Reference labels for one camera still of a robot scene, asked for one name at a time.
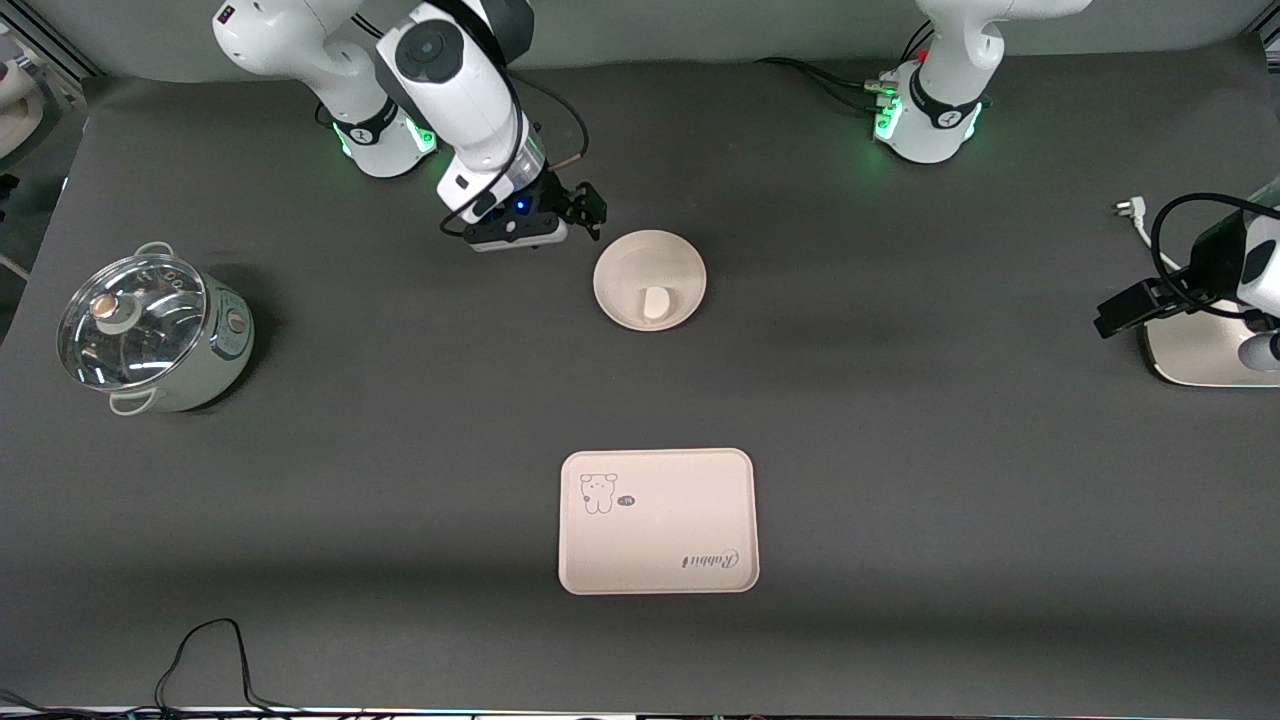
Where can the aluminium frame rail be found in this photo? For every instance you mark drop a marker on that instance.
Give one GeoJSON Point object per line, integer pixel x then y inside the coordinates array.
{"type": "Point", "coordinates": [60, 50]}

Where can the dark grey table mat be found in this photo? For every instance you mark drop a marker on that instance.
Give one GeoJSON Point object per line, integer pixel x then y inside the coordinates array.
{"type": "Point", "coordinates": [900, 450]}

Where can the round beige plate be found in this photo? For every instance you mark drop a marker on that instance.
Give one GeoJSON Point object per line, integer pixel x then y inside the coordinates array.
{"type": "Point", "coordinates": [630, 275]}

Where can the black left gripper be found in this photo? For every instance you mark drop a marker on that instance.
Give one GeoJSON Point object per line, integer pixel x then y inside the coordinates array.
{"type": "Point", "coordinates": [1212, 262]}

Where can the white steamed bun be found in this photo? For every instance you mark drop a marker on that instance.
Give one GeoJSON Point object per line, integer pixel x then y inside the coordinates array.
{"type": "Point", "coordinates": [656, 303]}

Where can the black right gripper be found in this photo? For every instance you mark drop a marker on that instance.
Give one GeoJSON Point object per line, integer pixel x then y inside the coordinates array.
{"type": "Point", "coordinates": [553, 193]}

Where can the pale green electric pot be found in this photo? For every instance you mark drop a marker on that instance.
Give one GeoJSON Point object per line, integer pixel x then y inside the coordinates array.
{"type": "Point", "coordinates": [215, 350]}

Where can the beige tray with rabbit print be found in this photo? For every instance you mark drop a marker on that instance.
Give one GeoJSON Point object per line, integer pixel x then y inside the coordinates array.
{"type": "Point", "coordinates": [660, 530]}

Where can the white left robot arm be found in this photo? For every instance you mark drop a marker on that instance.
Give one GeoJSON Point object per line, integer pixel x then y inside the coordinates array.
{"type": "Point", "coordinates": [940, 110]}

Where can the beige round object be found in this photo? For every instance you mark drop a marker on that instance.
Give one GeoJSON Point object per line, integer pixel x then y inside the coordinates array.
{"type": "Point", "coordinates": [20, 100]}

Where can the beige appliance base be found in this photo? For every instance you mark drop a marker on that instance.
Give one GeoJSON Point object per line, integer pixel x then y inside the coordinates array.
{"type": "Point", "coordinates": [1200, 355]}

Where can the glass pot lid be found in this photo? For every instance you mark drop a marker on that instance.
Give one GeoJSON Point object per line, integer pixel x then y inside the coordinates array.
{"type": "Point", "coordinates": [140, 340]}

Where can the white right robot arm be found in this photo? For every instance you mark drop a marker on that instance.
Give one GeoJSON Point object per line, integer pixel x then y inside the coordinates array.
{"type": "Point", "coordinates": [450, 90]}

